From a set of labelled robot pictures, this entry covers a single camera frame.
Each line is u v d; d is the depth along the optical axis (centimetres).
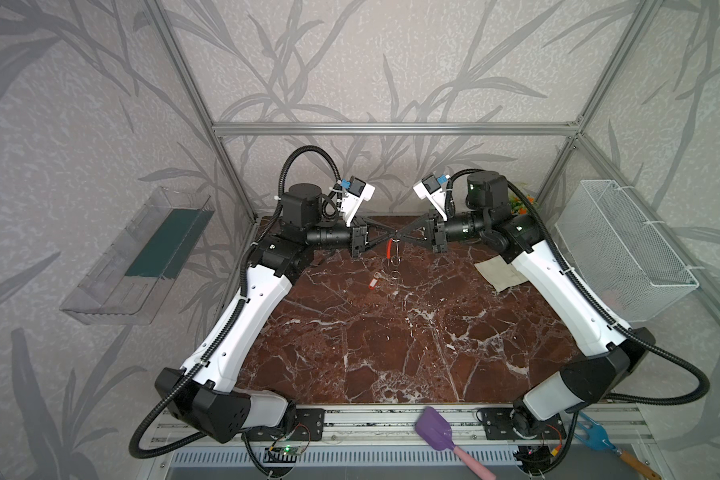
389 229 61
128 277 65
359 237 54
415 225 59
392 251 110
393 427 75
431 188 56
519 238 49
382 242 60
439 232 55
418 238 61
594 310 43
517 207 103
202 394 37
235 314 42
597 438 72
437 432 72
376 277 102
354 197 55
